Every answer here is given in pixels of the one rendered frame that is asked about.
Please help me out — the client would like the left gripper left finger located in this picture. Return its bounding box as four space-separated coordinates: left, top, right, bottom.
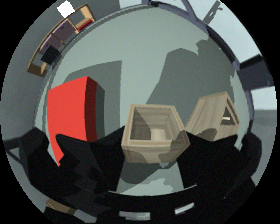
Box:
55 125 125 192

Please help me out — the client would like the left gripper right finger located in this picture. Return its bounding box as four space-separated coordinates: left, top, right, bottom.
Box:
176 131 238 189

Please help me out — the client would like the black metal overhead frame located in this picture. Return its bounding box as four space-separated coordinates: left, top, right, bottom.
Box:
3 0 198 165

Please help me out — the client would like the red flat board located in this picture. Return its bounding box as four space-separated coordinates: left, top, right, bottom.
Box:
47 76 97 166

